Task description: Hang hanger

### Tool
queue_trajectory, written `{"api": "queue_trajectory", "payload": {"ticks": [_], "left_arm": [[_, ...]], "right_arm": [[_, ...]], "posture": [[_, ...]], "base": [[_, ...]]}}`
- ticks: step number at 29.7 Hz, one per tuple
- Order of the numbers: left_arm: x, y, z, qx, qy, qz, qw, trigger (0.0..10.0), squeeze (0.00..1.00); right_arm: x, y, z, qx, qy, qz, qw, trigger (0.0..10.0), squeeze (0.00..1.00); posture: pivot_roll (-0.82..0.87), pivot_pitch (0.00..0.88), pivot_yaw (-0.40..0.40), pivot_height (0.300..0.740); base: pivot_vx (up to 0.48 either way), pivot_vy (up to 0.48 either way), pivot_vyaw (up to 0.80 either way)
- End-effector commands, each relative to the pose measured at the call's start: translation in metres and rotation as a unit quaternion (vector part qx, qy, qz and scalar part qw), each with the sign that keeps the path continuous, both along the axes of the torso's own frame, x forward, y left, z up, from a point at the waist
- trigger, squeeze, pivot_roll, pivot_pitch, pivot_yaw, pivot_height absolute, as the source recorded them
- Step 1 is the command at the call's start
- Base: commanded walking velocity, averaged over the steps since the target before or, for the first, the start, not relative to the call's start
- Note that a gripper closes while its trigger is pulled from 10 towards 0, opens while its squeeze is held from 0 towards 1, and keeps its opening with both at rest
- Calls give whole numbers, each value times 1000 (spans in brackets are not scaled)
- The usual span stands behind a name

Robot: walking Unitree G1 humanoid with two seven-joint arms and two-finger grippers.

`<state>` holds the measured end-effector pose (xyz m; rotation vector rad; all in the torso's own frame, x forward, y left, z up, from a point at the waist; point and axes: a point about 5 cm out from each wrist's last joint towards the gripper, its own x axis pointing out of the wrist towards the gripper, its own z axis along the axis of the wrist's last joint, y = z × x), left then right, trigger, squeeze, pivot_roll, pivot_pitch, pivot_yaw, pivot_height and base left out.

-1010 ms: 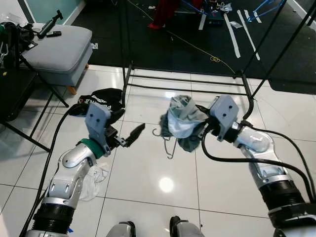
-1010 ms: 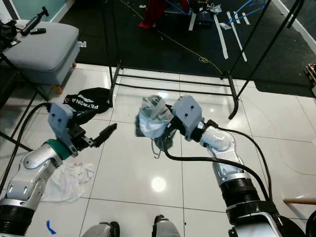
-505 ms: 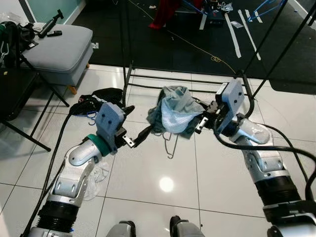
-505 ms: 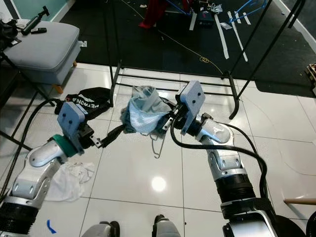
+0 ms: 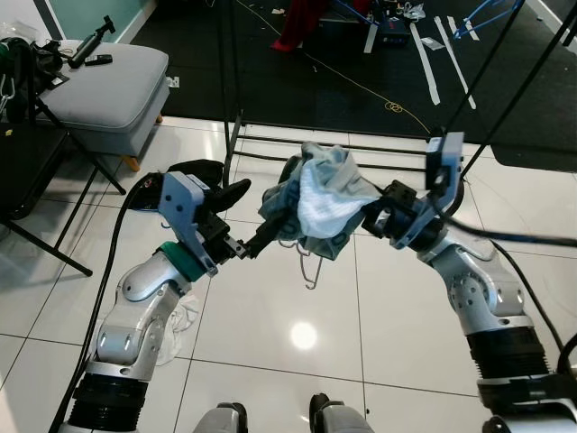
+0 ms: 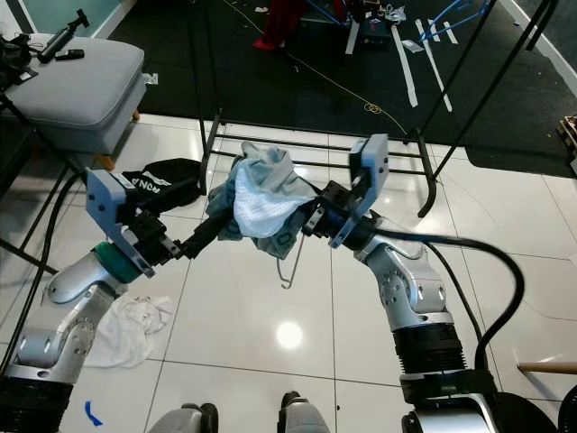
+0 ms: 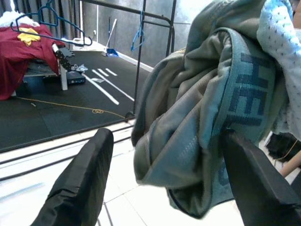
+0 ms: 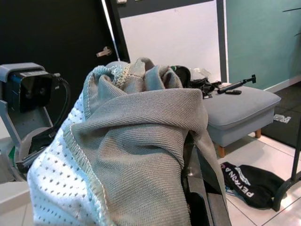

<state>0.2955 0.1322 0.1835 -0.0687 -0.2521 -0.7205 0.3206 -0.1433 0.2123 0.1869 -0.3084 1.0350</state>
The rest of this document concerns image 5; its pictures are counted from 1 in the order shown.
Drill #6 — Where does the grey upholstered ottoman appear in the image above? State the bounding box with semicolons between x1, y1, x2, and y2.
36;41;172;172

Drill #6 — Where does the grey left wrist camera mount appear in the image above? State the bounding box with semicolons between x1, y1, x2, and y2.
158;171;222;276

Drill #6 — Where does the thin yellow cord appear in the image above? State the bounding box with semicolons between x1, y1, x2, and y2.
234;0;434;136

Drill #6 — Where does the white tape strip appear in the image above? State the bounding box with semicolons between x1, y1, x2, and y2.
435;16;476;109
410;23;441;105

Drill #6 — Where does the red garment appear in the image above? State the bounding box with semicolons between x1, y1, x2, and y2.
270;0;334;53

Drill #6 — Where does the grey wire hanger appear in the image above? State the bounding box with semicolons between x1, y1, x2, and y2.
293;236;325;291

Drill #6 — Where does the white crumpled cloth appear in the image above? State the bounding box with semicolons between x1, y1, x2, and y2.
153;293;201;366

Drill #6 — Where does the black garment white Petronas print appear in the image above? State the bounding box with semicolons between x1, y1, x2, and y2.
131;160;253;213

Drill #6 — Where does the black camera gimbal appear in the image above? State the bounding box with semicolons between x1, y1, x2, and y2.
68;14;118;69

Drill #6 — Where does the black and green equipment pile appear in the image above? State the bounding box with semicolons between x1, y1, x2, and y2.
0;36;69;123

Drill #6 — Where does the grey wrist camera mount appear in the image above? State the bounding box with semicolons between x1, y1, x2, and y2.
158;171;222;276
397;134;467;252

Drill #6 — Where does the grey green lettered garment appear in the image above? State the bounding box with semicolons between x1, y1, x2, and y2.
260;143;380;263

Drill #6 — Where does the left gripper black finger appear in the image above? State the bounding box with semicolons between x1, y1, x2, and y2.
242;224;291;263

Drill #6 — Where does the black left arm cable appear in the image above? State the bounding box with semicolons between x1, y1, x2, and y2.
54;176;168;427

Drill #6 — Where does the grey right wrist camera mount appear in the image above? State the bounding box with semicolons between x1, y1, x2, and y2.
397;134;467;252

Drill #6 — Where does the black metal clothes rack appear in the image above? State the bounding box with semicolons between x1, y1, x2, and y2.
215;0;577;186

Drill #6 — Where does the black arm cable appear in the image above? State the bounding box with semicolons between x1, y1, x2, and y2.
54;176;168;427
431;194;577;380

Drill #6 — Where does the black box red label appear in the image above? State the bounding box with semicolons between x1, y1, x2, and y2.
379;23;408;46

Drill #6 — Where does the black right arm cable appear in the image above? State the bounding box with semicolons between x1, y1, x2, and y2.
431;194;577;380

